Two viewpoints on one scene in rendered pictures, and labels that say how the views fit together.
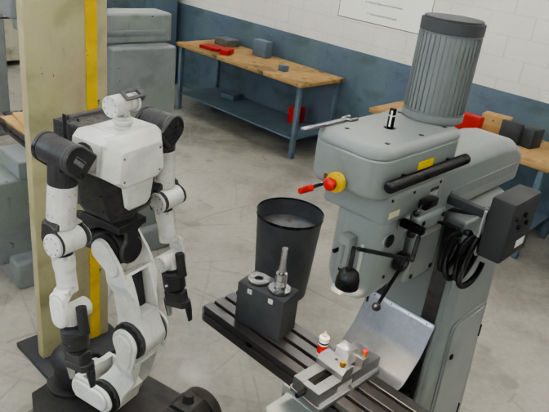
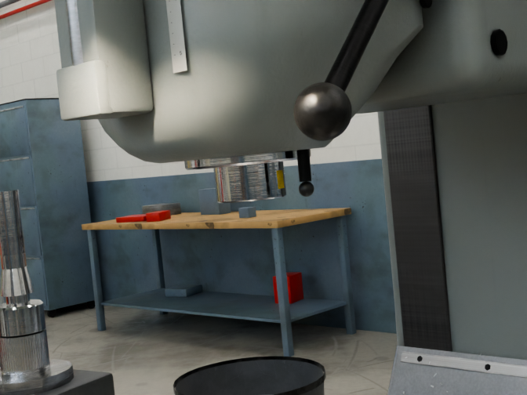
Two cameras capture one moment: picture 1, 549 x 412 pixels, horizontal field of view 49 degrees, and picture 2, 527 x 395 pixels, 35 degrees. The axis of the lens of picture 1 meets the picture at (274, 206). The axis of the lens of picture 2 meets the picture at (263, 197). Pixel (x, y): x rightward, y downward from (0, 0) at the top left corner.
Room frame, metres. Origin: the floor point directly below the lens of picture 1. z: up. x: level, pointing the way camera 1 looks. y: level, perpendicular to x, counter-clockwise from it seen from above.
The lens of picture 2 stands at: (1.22, -0.36, 1.31)
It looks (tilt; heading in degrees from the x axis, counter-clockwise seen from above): 3 degrees down; 3
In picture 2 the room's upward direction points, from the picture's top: 6 degrees counter-clockwise
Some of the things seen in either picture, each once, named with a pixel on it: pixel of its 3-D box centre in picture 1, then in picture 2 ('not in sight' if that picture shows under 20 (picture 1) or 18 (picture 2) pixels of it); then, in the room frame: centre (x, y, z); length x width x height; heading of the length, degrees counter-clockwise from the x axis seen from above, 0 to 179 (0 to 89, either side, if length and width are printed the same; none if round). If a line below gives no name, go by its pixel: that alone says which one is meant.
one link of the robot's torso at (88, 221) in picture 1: (103, 229); not in sight; (1.87, 0.59, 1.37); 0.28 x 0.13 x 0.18; 62
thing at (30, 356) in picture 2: (280, 281); (23, 342); (2.02, -0.06, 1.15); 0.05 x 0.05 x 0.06
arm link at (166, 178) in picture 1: (164, 178); not in sight; (2.02, 0.41, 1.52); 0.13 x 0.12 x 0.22; 151
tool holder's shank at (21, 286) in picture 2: (283, 260); (12, 247); (2.02, -0.06, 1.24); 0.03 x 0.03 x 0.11
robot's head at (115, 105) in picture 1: (121, 107); not in sight; (1.82, 0.51, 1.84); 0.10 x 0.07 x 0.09; 152
